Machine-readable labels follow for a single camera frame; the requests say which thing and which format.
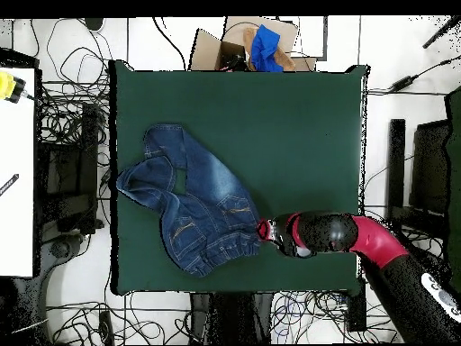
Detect yellow and black tool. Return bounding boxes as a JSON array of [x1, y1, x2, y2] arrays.
[[0, 70, 27, 105]]

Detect black power adapter with cable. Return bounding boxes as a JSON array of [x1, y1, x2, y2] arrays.
[[388, 53, 461, 92]]

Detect black rod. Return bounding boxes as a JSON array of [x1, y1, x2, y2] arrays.
[[422, 15, 460, 50]]

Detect dark green table cloth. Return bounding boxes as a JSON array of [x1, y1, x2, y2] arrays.
[[108, 59, 372, 296]]

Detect black chair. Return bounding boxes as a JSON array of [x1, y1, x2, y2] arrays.
[[35, 102, 105, 242]]

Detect blue denim jeans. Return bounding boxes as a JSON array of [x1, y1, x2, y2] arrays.
[[115, 123, 263, 278]]

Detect green cloth on side table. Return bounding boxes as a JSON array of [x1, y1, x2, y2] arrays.
[[426, 86, 461, 286]]

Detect black power strip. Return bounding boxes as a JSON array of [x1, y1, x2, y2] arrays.
[[98, 310, 114, 345], [346, 284, 367, 332]]

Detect white board with dark frame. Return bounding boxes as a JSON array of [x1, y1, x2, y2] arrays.
[[278, 15, 329, 61]]

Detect white side table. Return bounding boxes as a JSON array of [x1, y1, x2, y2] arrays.
[[0, 67, 36, 278]]

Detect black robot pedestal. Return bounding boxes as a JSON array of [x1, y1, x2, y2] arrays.
[[188, 292, 275, 345]]

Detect bright blue cloth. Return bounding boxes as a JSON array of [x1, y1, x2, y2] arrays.
[[249, 23, 285, 72]]

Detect black marker pen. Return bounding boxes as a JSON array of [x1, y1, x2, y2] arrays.
[[0, 173, 20, 197]]

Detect brown cardboard box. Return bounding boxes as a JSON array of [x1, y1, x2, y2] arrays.
[[188, 15, 318, 72]]

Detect tan brown cloth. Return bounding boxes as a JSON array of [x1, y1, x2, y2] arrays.
[[242, 27, 299, 72]]

